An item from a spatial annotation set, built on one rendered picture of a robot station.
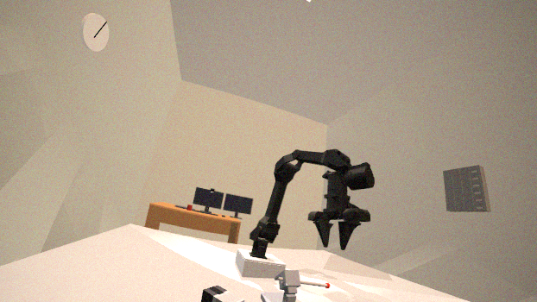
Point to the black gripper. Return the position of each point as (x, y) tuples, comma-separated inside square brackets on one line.
[(336, 208)]

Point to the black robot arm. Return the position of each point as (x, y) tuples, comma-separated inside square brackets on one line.
[(355, 177)]

